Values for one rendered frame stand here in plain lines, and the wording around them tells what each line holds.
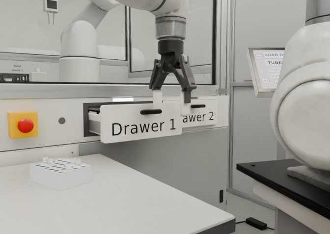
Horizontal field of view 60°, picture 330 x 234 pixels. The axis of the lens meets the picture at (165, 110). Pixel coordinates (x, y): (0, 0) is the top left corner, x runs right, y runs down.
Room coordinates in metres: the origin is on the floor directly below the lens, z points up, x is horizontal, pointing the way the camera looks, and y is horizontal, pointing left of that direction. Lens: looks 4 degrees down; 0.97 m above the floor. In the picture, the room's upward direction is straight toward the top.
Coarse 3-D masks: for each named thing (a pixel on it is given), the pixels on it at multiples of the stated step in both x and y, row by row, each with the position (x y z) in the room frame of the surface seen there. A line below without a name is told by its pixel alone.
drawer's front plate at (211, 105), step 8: (208, 104) 1.24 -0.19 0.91; (216, 104) 1.26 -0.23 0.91; (192, 112) 1.18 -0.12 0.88; (200, 112) 1.21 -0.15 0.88; (208, 112) 1.24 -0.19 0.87; (216, 112) 1.26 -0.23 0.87; (184, 120) 1.16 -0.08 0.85; (192, 120) 1.18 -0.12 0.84; (208, 120) 1.24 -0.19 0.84; (216, 120) 1.27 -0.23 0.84
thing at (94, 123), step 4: (92, 112) 1.16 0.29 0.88; (96, 112) 1.17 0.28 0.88; (88, 116) 0.95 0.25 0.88; (92, 116) 0.92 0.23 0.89; (96, 116) 0.89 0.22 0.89; (88, 120) 0.94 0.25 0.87; (92, 120) 0.92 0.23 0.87; (96, 120) 0.89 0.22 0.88; (88, 124) 0.94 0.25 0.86; (92, 124) 0.91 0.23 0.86; (96, 124) 0.89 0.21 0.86; (100, 124) 0.86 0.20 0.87; (92, 128) 0.92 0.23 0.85; (96, 128) 0.89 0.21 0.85; (100, 128) 0.86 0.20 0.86; (96, 132) 0.90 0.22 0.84; (100, 132) 0.86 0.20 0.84
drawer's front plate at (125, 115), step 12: (108, 108) 0.82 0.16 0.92; (120, 108) 0.84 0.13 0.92; (132, 108) 0.86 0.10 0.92; (144, 108) 0.89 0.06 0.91; (168, 108) 0.94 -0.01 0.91; (108, 120) 0.82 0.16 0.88; (120, 120) 0.84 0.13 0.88; (132, 120) 0.86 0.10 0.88; (144, 120) 0.89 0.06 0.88; (156, 120) 0.92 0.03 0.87; (168, 120) 0.94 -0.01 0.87; (180, 120) 0.97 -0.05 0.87; (108, 132) 0.82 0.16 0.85; (144, 132) 0.89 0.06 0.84; (156, 132) 0.91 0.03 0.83; (168, 132) 0.94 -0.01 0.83; (180, 132) 0.97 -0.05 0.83
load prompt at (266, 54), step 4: (264, 52) 1.54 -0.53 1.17; (268, 52) 1.54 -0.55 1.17; (272, 52) 1.54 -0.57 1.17; (276, 52) 1.54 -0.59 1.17; (280, 52) 1.54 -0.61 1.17; (264, 56) 1.52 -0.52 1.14; (268, 56) 1.52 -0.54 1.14; (272, 56) 1.52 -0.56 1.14; (276, 56) 1.52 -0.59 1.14; (280, 56) 1.52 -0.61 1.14
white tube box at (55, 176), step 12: (36, 168) 0.64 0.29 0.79; (48, 168) 0.64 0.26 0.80; (60, 168) 0.64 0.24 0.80; (72, 168) 0.64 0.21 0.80; (84, 168) 0.64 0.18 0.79; (36, 180) 0.64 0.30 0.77; (48, 180) 0.61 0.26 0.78; (60, 180) 0.59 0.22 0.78; (72, 180) 0.61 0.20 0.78; (84, 180) 0.64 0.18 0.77
